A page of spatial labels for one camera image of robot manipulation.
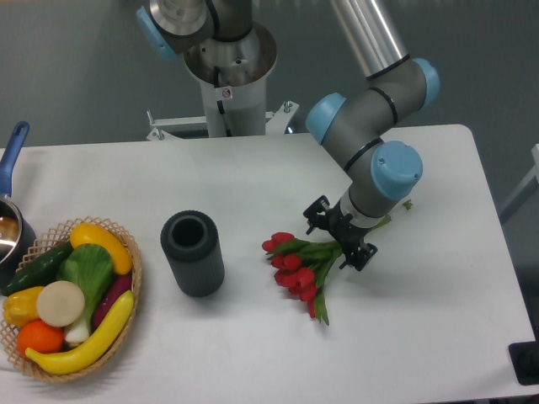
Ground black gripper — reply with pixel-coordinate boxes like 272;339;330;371
303;195;377;271

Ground red tulip bouquet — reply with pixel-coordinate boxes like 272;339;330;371
262;231;344;324

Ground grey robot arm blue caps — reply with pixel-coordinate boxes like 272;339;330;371
136;1;440;269

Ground dark grey ribbed vase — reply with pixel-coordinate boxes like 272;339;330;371
160;210;225;297

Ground white furniture piece at right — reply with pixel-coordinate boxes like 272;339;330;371
499;144;538;226

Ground black device at table edge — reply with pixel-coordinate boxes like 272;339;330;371
509;341;538;385

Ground purple sweet potato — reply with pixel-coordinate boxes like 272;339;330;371
92;274;132;330

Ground green bok choy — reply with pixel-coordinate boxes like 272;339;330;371
56;244;114;348

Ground yellow squash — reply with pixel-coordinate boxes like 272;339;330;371
70;222;133;275

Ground green cucumber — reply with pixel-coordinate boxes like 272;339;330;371
1;242;73;296

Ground yellow banana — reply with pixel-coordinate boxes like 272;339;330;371
25;290;135;375

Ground orange fruit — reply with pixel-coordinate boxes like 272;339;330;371
17;320;64;358

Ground yellow bell pepper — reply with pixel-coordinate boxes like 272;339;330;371
3;286;45;328

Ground woven wicker basket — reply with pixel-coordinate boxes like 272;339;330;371
1;217;142;383

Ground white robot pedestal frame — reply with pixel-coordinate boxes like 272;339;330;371
147;78;300;141

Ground saucepan with blue handle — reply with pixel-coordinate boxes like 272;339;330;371
1;121;35;287

